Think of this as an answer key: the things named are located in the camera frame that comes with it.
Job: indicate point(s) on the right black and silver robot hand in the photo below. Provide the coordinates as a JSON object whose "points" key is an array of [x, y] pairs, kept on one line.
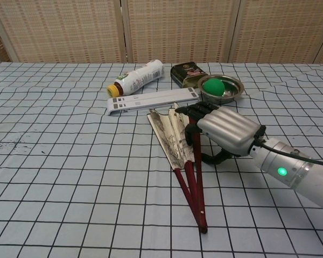
{"points": [[226, 126]]}

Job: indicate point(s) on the folding paper fan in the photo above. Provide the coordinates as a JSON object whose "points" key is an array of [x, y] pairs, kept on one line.
{"points": [[167, 137]]}

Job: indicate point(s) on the stainless steel bowl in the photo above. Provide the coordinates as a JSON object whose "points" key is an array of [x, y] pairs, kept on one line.
{"points": [[231, 90]]}

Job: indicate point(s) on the green ball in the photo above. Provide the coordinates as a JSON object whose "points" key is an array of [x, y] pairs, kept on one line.
{"points": [[214, 87]]}

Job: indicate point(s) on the dark rectangular tin can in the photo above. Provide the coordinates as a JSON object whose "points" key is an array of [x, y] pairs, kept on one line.
{"points": [[185, 74]]}

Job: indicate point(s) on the white folded stand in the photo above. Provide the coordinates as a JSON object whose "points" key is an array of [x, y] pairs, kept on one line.
{"points": [[150, 100]]}

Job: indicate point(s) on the white plastic bottle, yellow cap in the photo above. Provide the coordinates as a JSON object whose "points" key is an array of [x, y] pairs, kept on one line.
{"points": [[140, 78]]}

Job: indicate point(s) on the bamboo folding screen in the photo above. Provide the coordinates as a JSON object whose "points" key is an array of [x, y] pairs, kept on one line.
{"points": [[177, 27]]}

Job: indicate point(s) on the light blue checked tablecloth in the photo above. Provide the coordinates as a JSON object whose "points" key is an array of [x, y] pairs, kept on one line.
{"points": [[70, 188]]}

